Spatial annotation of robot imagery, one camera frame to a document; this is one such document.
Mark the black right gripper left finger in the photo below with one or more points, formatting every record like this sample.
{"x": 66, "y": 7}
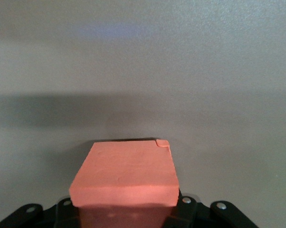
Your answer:
{"x": 64, "y": 213}

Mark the orange foam cube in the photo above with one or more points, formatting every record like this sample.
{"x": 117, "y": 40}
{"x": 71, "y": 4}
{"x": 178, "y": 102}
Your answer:
{"x": 124, "y": 171}

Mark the brown paper table cover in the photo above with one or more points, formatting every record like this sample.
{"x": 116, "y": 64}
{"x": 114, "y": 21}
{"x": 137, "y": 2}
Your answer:
{"x": 143, "y": 59}

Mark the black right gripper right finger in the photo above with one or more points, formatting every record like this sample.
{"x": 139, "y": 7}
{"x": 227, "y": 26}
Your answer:
{"x": 193, "y": 213}

